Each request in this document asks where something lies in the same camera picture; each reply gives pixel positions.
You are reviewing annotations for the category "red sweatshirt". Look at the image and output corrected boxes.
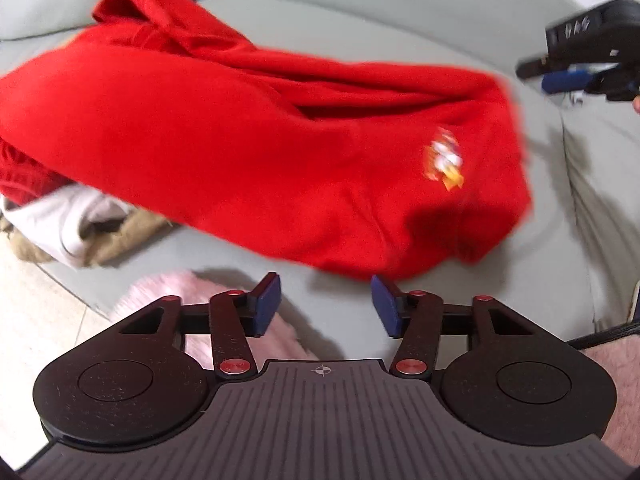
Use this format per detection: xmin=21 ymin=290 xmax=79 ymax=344
xmin=1 ymin=0 xmax=532 ymax=280

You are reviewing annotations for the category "pink fluffy cushion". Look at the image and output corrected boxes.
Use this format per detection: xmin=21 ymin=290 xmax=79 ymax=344
xmin=110 ymin=268 xmax=317 ymax=369

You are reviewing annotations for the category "tan garment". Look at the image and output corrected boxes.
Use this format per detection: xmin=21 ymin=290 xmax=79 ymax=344
xmin=1 ymin=209 xmax=174 ymax=268

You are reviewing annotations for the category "grey sofa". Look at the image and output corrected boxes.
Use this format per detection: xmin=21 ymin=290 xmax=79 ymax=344
xmin=1 ymin=0 xmax=639 ymax=359

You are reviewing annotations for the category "white garment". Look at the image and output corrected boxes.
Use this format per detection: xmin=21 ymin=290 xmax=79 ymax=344
xmin=1 ymin=184 xmax=134 ymax=268

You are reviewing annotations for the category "person's bare leg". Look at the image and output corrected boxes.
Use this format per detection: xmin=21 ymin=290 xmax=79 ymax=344
xmin=584 ymin=335 xmax=640 ymax=466

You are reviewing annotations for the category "dark red knit garment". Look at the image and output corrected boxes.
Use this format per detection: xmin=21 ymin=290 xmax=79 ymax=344
xmin=0 ymin=141 xmax=72 ymax=206

